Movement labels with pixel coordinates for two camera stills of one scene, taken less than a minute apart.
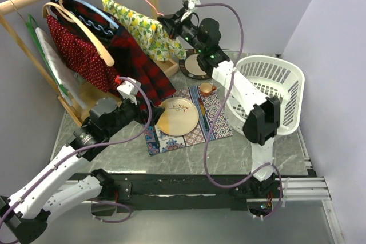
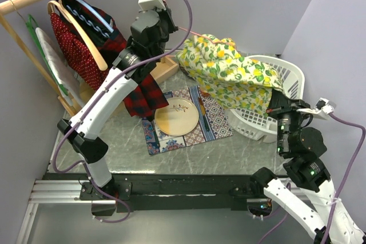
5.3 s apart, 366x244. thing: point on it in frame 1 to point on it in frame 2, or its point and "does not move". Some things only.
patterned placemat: (157, 141) does not move
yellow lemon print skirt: (149, 32) to (223, 72)
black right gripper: (173, 26) to (279, 103)
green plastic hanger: (32, 24) does not move
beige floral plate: (179, 117) does not move
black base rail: (182, 192) does not move
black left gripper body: (129, 111) to (166, 23)
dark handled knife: (204, 114) does not move
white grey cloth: (67, 80) does not move
